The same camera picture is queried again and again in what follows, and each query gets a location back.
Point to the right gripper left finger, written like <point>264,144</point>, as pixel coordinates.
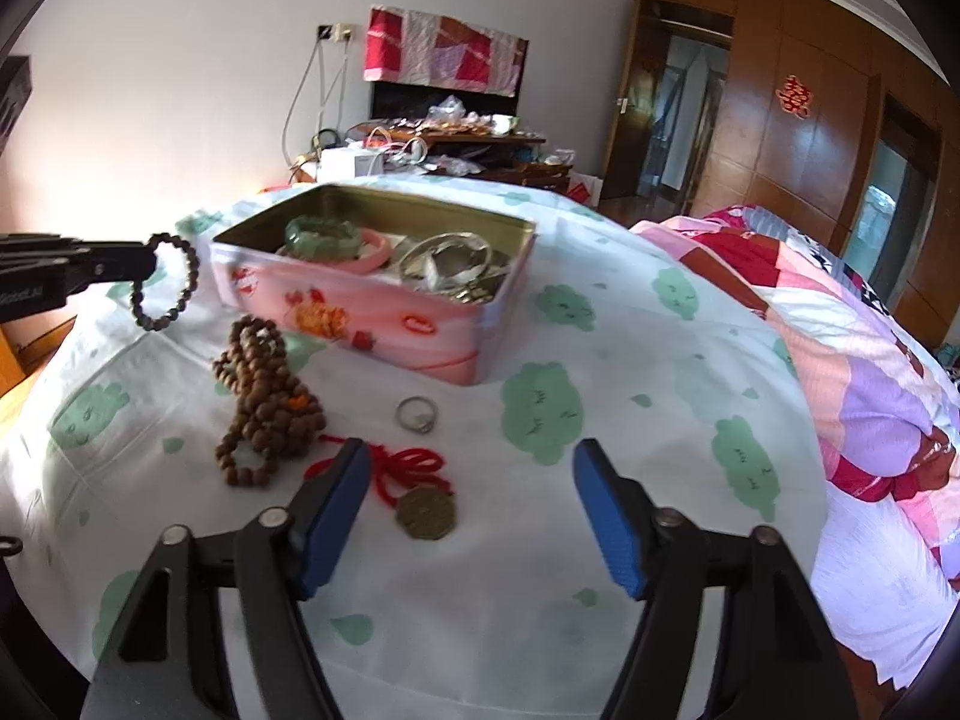
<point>165,656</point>

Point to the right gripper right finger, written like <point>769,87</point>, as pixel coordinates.
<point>776,657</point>

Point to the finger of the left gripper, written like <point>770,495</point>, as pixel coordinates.
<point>35,244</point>
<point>34,284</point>

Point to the brown wooden bead mala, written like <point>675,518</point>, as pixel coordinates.
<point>277,417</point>

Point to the green jade bangle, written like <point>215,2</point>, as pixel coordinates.
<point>321,239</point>

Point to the red knot coin charm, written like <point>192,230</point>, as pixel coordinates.
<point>409,482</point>

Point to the silver bangle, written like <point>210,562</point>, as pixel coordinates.
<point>445,262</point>

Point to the pink patchwork quilt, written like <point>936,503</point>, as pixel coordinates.
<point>886,418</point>

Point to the cloud pattern bed sheet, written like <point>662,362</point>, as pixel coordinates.
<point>513,613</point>

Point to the white box device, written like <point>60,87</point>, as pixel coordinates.
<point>347,162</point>

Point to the pink jade bangle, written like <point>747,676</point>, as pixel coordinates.
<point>375,251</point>

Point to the pink metal tin box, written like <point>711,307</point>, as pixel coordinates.
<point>449,336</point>

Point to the black television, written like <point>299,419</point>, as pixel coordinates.
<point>399,101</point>

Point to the red patchwork cloth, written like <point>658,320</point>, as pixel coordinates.
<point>411,47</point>

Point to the white mug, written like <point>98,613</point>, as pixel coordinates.
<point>503,125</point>

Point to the wooden tv cabinet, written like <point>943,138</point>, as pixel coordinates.
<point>475,151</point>

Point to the wooden door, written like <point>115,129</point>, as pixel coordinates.
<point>635,105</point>

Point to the wooden wardrobe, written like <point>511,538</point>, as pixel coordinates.
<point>813,172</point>

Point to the red double happiness sticker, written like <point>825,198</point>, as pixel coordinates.
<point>794,98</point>

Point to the wooden bed frame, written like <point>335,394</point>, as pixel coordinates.
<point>28,343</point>

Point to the wall power socket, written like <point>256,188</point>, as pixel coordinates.
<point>337,33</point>

